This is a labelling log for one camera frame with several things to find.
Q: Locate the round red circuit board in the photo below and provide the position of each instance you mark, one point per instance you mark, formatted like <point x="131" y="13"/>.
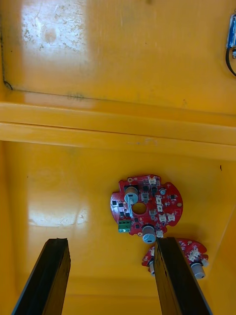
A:
<point x="172" y="204"/>
<point x="194" y="251"/>

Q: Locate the yellow-orange plastic bin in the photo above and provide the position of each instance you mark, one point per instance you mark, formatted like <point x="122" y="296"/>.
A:
<point x="123" y="61"/>
<point x="73" y="184"/>

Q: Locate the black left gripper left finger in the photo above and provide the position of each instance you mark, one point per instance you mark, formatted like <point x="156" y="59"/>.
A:
<point x="45" y="278"/>

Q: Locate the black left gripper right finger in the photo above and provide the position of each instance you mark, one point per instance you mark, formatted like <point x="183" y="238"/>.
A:
<point x="175" y="283"/>

